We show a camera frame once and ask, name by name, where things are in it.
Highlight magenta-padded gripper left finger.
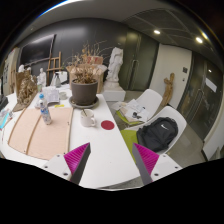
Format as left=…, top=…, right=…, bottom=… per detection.
left=41, top=142, right=92, bottom=185

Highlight stack of books and papers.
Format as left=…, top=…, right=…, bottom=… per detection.
left=119, top=98, right=150, bottom=123

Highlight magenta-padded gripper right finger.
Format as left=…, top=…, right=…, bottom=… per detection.
left=131, top=142, right=183, bottom=186

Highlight wooden easel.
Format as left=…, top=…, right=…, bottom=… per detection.
left=45, top=50, right=64, bottom=84

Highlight small white bowl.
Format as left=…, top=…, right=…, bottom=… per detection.
left=58, top=91, right=69, bottom=101

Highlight long ceiling light strip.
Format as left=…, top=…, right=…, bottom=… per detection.
left=36, top=0, right=84, bottom=19

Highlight brown carved relief sculpture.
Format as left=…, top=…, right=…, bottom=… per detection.
left=12, top=71, right=39, bottom=113

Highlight white draped figure statue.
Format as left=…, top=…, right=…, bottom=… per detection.
left=105, top=46, right=124, bottom=83

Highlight black desktop device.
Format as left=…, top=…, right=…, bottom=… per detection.
left=0, top=94, right=9, bottom=111

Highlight white chair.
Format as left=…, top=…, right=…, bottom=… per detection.
left=124, top=105, right=188, bottom=156
left=114, top=88, right=164, bottom=128

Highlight small white figurine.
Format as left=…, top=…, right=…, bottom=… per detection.
left=37, top=67, right=48, bottom=88

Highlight wooden figure sculpture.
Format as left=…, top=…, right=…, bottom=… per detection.
left=162, top=72, right=176, bottom=108

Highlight white statue pedestal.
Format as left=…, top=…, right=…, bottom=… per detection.
left=101, top=79, right=127, bottom=103

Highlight green seat cushion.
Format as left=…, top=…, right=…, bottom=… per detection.
left=115, top=109, right=141, bottom=127
left=119, top=129, right=139, bottom=158

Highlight flat round red coaster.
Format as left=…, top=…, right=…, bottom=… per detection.
left=100, top=119, right=116, bottom=131

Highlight white cabinet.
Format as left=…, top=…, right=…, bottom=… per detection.
left=2, top=47, right=21, bottom=96

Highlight colourful booklets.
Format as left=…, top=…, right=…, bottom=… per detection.
left=0, top=108, right=15, bottom=131

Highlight white blue-capped drink bottle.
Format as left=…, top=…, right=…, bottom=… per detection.
left=39, top=93, right=53, bottom=126

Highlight clear spray bottle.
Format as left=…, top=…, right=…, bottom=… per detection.
left=53, top=72, right=63, bottom=89

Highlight white mug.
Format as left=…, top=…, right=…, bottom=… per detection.
left=80, top=108, right=97, bottom=128

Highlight dark wall screen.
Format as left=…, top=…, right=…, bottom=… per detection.
left=19, top=34, right=56, bottom=66

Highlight light wooden frame panel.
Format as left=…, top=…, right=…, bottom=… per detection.
left=7, top=106, right=74, bottom=161

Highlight black backpack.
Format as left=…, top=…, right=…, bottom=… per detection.
left=136, top=116, right=179, bottom=153

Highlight dried plant in grey pot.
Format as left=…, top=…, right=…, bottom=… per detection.
left=64, top=41, right=111, bottom=107

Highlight cardboard box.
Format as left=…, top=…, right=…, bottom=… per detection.
left=65, top=63, right=108, bottom=94

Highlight grey plant saucer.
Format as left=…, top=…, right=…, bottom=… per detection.
left=68, top=95, right=100, bottom=110

